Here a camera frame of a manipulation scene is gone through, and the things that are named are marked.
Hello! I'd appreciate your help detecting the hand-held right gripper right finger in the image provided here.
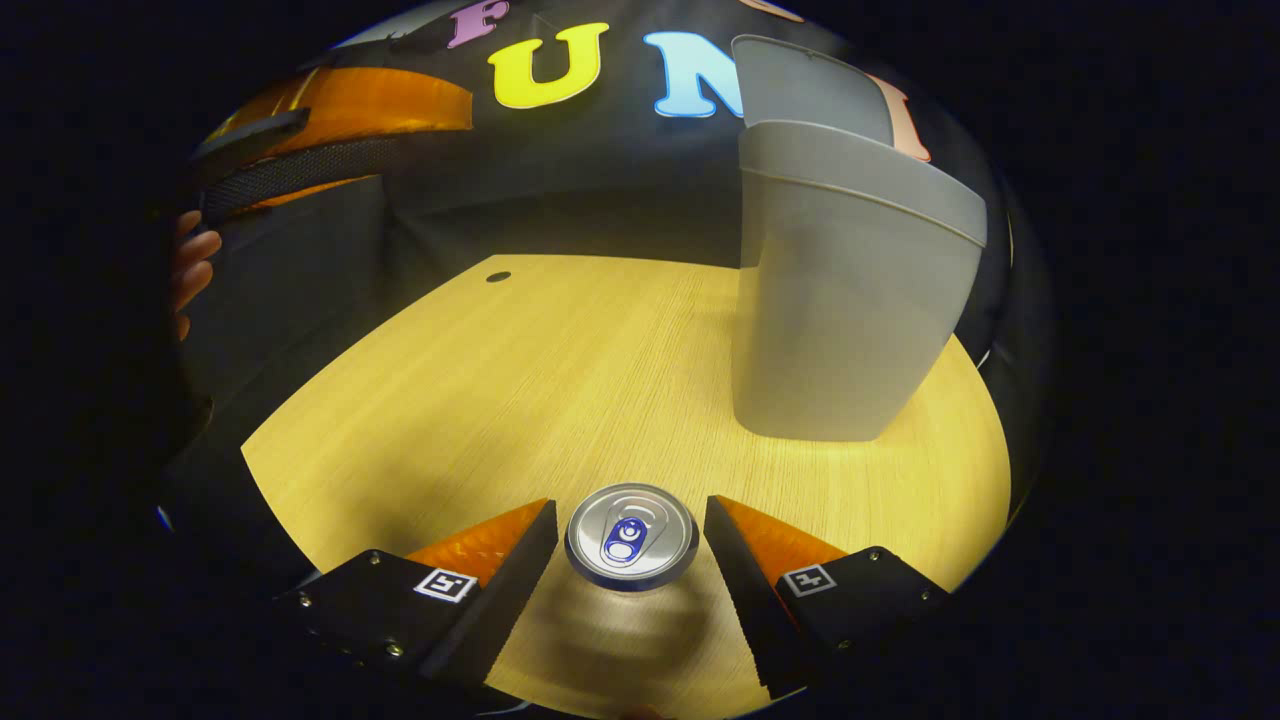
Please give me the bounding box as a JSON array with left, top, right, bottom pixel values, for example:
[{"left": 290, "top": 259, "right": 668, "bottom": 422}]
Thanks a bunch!
[{"left": 703, "top": 495, "right": 951, "bottom": 699}]

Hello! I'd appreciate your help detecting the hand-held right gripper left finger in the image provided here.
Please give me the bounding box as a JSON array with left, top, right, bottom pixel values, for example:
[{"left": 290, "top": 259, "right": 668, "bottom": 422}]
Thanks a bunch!
[{"left": 272, "top": 498, "right": 559, "bottom": 686}]

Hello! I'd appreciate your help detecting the silver pop can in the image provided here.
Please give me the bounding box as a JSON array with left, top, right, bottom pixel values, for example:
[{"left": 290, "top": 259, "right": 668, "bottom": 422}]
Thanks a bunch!
[{"left": 564, "top": 483, "right": 699, "bottom": 593}]

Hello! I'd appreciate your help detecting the grey desktop garbage bin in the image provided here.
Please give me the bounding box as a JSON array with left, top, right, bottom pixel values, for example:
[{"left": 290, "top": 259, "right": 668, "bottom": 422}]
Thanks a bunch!
[{"left": 730, "top": 35, "right": 989, "bottom": 443}]

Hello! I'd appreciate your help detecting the wooden desktop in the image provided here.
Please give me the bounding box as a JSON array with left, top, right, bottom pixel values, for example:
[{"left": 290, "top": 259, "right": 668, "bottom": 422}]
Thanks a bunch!
[{"left": 240, "top": 253, "right": 1013, "bottom": 720}]

